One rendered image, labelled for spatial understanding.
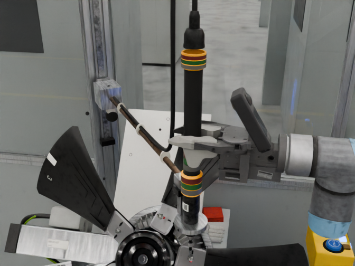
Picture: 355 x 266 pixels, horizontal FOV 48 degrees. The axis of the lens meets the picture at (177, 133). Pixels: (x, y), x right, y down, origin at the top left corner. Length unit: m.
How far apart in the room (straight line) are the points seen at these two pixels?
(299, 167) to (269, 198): 0.94
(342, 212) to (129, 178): 0.64
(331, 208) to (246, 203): 0.92
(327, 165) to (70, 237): 0.68
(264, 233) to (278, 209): 0.13
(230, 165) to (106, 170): 0.85
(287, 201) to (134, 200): 0.71
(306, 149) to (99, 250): 0.60
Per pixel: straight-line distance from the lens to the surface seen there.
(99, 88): 1.28
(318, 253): 1.17
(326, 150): 0.72
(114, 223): 0.95
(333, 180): 0.74
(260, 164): 0.74
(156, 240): 0.86
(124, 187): 1.18
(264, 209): 1.68
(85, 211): 1.00
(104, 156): 1.49
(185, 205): 0.81
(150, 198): 1.16
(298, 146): 0.71
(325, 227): 0.79
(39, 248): 1.13
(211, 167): 0.90
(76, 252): 1.09
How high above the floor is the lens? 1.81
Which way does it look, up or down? 25 degrees down
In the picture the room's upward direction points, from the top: straight up
